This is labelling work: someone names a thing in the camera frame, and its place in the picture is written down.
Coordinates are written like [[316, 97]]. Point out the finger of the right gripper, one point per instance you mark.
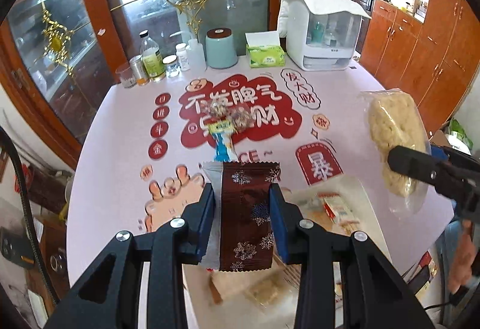
[[451, 155], [425, 168]]

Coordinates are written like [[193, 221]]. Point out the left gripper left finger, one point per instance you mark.
[[107, 294]]

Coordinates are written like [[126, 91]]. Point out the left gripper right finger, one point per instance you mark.
[[374, 293]]

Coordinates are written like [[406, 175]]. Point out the puffed rice cake packet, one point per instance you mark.
[[393, 120]]

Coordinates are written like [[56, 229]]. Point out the dark red snowflake packet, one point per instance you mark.
[[241, 236]]

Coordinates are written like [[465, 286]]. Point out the blue candy bar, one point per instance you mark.
[[224, 148]]

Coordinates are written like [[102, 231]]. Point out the nut brittle clear packet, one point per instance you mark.
[[241, 119]]

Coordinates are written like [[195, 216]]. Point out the orange red cracker packet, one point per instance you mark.
[[338, 211]]

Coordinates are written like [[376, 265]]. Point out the orange wooden cabinet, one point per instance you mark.
[[428, 49]]

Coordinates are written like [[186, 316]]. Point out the small green candy packet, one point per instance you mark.
[[221, 126]]

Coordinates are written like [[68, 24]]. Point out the small clear nut packet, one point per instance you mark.
[[215, 111]]

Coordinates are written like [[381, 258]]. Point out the clear drinking glass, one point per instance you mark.
[[126, 76]]

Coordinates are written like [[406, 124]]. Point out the white countertop storage cabinet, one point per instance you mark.
[[321, 35]]

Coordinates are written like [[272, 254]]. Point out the small glass jar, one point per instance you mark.
[[171, 65]]

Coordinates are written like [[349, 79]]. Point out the clear bottle green label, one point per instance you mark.
[[151, 57]]

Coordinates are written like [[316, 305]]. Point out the white plastic bottle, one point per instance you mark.
[[196, 57]]

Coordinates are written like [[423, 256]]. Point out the small white pill bottle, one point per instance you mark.
[[182, 56]]

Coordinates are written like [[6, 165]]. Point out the teal canister brown lid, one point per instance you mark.
[[220, 49]]

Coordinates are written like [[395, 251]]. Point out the green tissue box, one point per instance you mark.
[[264, 49]]

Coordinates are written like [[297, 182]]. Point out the wooden glass sliding door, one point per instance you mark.
[[60, 57]]

